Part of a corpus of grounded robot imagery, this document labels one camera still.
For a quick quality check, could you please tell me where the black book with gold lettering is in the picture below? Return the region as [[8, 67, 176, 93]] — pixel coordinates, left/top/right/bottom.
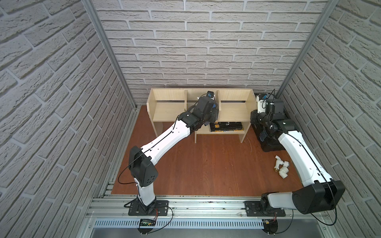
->
[[209, 122, 244, 132]]

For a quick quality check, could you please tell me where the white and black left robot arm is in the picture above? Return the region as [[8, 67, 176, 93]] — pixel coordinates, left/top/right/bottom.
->
[[128, 91, 218, 207]]

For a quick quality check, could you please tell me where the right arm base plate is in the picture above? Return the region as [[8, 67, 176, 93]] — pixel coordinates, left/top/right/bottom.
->
[[244, 200, 286, 217]]

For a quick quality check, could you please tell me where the small green circuit board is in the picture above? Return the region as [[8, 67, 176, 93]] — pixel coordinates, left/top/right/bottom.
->
[[139, 219, 156, 227]]

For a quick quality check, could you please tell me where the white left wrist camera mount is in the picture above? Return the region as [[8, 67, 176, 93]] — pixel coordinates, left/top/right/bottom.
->
[[206, 91, 215, 102]]

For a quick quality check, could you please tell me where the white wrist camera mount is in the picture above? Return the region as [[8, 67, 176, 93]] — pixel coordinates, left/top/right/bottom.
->
[[206, 91, 215, 102], [256, 93, 268, 114]]

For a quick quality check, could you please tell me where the white plastic pipe fitting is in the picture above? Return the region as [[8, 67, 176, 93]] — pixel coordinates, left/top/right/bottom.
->
[[274, 156, 290, 179]]

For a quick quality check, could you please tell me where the light wooden bookshelf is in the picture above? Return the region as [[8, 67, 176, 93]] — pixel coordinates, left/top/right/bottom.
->
[[146, 88, 258, 142]]

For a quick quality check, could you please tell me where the black plastic toolbox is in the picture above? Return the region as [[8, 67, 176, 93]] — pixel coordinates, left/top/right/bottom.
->
[[250, 94, 297, 152]]

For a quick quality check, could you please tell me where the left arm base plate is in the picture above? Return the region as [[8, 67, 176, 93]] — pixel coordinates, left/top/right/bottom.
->
[[124, 198, 169, 216]]

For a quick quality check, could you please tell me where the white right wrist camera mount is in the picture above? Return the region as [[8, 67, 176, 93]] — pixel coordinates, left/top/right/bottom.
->
[[256, 93, 268, 114]]

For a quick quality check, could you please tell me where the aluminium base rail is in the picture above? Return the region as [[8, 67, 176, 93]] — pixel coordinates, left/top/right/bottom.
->
[[82, 195, 329, 234]]

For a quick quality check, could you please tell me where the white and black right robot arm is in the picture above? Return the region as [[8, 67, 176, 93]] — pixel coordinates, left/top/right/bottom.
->
[[251, 94, 345, 216]]

